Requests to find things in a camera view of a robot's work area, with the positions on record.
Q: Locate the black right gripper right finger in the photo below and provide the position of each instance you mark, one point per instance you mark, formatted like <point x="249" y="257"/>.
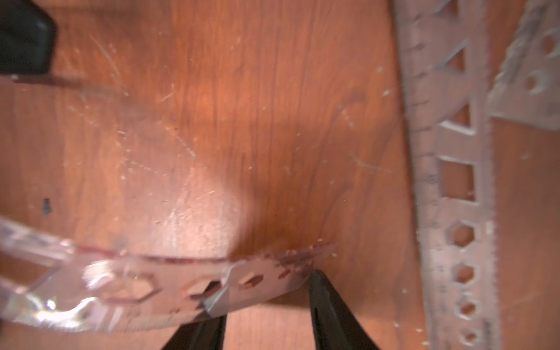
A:
<point x="334" y="325"/>

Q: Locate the clear plain ruler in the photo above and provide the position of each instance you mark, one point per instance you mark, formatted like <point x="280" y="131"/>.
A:
<point x="526" y="89"/>

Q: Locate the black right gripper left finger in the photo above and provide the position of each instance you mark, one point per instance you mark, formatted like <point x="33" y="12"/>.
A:
<point x="205" y="335"/>

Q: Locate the clear stencil ruler with holes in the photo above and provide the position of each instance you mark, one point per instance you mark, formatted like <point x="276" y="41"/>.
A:
<point x="443" y="63"/>

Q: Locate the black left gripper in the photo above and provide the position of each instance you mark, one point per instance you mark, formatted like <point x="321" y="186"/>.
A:
<point x="28" y="36"/>

